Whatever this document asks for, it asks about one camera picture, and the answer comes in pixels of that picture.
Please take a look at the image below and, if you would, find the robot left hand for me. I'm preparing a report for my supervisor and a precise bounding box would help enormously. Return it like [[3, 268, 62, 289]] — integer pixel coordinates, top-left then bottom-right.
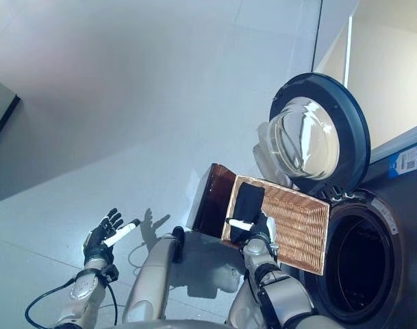
[[83, 208, 141, 267]]

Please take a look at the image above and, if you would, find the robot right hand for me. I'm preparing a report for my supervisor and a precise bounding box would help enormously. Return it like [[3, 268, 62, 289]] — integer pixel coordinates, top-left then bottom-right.
[[228, 212, 278, 243]]

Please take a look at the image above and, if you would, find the black garment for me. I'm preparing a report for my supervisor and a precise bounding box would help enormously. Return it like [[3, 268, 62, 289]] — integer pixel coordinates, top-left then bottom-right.
[[228, 183, 266, 245]]

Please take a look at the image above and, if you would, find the round washing machine door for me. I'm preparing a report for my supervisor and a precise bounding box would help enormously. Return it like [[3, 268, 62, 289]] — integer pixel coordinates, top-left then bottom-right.
[[252, 71, 372, 195]]

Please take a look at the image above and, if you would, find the woven wicker laundry basket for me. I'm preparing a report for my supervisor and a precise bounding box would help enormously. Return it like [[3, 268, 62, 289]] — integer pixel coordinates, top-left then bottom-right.
[[220, 174, 331, 276]]

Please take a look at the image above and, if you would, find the glossy dark brown stool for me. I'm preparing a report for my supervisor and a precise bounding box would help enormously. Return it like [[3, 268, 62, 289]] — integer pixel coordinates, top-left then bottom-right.
[[186, 163, 237, 239]]

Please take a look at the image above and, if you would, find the robot right leg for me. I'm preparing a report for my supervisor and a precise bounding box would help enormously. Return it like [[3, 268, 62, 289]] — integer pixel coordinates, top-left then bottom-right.
[[225, 273, 264, 327]]

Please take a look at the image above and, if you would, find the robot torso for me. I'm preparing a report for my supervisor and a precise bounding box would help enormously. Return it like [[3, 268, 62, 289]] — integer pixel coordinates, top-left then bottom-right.
[[101, 318, 229, 329]]

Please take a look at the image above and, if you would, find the blue white label sticker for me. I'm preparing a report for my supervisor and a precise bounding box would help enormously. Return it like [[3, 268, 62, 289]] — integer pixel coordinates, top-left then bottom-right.
[[388, 147, 417, 178]]

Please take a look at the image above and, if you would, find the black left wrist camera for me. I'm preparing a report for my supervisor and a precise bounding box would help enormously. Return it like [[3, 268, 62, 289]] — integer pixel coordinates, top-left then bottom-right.
[[103, 264, 121, 282]]

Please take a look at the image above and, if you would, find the white floor cable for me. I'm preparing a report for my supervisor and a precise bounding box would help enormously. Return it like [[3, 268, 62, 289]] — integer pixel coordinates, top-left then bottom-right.
[[128, 241, 151, 269]]

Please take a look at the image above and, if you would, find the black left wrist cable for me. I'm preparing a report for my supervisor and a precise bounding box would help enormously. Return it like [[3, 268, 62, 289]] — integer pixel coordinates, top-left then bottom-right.
[[25, 277, 118, 326]]

